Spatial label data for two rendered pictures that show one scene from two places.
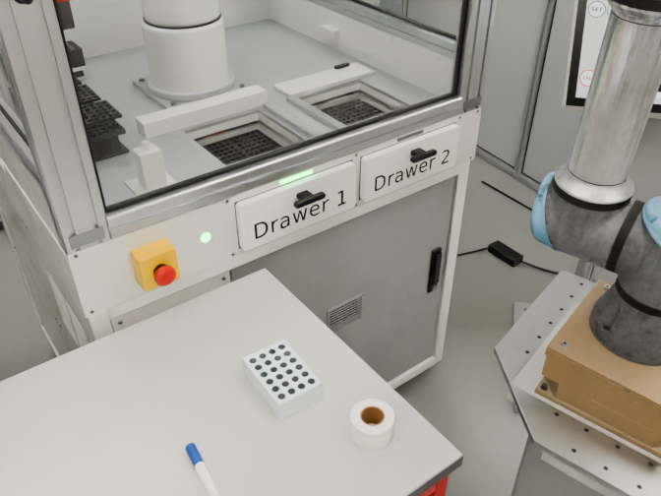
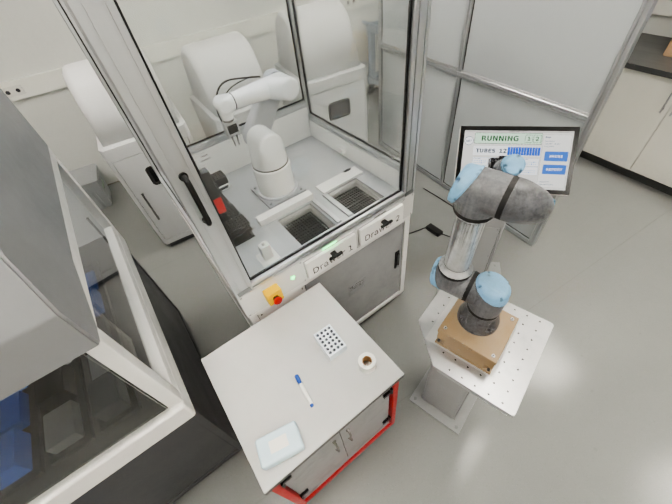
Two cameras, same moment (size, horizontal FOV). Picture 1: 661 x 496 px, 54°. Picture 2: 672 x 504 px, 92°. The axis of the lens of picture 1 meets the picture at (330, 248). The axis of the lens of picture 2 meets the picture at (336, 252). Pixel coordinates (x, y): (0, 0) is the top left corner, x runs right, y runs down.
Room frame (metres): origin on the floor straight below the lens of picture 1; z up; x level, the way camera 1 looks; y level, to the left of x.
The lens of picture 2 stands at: (0.12, -0.07, 2.03)
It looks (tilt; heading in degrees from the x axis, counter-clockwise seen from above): 47 degrees down; 6
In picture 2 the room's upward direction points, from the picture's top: 9 degrees counter-clockwise
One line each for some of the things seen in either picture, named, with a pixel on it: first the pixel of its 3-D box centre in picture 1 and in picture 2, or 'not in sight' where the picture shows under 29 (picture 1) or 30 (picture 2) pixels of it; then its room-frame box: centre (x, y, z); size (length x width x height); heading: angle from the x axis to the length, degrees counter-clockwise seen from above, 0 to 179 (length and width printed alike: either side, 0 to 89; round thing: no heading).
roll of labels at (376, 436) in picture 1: (372, 423); (367, 362); (0.66, -0.07, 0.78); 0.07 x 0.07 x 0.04
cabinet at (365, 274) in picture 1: (228, 262); (303, 258); (1.57, 0.31, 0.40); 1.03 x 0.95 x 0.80; 126
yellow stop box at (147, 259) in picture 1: (155, 265); (273, 295); (0.94, 0.32, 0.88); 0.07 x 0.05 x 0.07; 126
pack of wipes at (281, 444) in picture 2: not in sight; (280, 444); (0.38, 0.25, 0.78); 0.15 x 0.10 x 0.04; 114
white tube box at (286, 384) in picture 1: (281, 378); (330, 342); (0.76, 0.08, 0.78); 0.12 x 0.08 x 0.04; 34
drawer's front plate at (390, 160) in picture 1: (411, 161); (381, 224); (1.34, -0.19, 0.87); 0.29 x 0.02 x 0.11; 126
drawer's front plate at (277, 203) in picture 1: (299, 205); (331, 255); (1.15, 0.07, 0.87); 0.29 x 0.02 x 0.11; 126
